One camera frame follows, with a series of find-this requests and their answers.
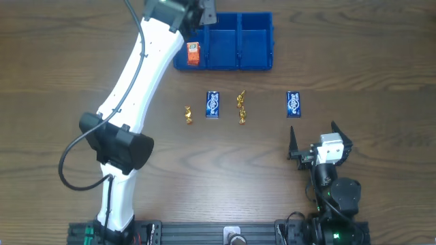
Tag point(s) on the blue candy pack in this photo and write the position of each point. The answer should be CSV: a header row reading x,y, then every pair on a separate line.
x,y
293,104
212,105

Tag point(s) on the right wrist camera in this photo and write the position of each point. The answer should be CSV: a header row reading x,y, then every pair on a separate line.
x,y
330,148

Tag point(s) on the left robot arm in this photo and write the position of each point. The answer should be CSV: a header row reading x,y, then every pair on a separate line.
x,y
143,78

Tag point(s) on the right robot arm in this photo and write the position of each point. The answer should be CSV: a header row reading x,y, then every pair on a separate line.
x,y
344,197

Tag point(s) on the orange candy box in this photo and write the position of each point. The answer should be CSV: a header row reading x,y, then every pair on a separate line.
x,y
193,56

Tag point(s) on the blue tray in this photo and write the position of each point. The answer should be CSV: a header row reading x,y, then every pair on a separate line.
x,y
252,51

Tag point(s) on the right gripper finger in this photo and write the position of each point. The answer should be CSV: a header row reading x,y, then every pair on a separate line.
x,y
293,146
346,144

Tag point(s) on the mounting rail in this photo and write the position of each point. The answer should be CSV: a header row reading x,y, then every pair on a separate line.
x,y
197,232

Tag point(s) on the gold candy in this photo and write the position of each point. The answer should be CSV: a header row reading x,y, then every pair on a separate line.
x,y
240,99
242,116
188,115

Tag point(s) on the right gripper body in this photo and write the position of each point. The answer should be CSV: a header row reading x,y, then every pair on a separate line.
x,y
306,157

